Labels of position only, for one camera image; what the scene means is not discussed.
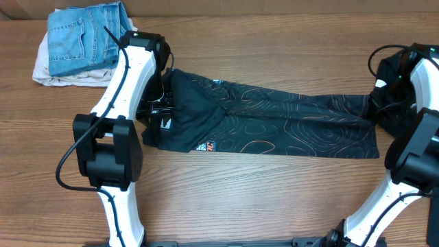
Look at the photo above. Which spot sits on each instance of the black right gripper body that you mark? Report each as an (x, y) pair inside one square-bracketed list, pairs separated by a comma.
[(390, 100)]

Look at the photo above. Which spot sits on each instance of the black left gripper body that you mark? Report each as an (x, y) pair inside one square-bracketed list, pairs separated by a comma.
[(156, 100)]

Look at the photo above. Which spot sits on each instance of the black patterned sports jersey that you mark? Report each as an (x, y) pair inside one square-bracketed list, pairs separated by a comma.
[(219, 116)]

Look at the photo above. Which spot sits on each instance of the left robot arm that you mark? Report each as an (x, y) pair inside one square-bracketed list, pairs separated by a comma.
[(107, 145)]

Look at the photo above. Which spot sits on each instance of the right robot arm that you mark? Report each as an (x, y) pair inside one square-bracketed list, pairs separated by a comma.
[(411, 161)]

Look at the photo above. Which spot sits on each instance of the black garment pile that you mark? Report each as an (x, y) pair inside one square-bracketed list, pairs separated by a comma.
[(388, 71)]

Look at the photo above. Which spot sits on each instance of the folded white cloth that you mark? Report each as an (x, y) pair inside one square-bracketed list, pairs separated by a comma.
[(98, 77)]

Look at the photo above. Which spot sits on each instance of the folded blue denim jeans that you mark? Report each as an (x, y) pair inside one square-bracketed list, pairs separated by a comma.
[(83, 39)]

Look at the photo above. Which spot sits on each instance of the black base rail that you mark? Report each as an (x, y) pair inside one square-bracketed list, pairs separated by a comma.
[(295, 242)]

